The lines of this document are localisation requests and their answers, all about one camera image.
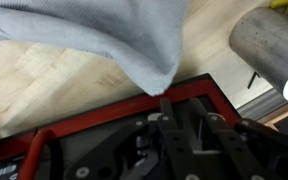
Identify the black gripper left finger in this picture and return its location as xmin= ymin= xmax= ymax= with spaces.
xmin=65 ymin=97 xmax=202 ymax=180

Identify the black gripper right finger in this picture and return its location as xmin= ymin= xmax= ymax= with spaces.
xmin=188 ymin=97 xmax=288 ymax=180

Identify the grey ribbed cloth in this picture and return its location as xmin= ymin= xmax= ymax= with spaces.
xmin=0 ymin=0 xmax=192 ymax=97

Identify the yellow object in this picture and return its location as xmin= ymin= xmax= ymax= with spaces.
xmin=269 ymin=0 xmax=288 ymax=10

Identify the red and black microwave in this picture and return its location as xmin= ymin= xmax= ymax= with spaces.
xmin=0 ymin=73 xmax=242 ymax=180

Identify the black hex key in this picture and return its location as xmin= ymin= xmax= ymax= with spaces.
xmin=246 ymin=71 xmax=262 ymax=90

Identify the grey metal cylinder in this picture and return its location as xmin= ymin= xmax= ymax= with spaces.
xmin=228 ymin=5 xmax=288 ymax=103

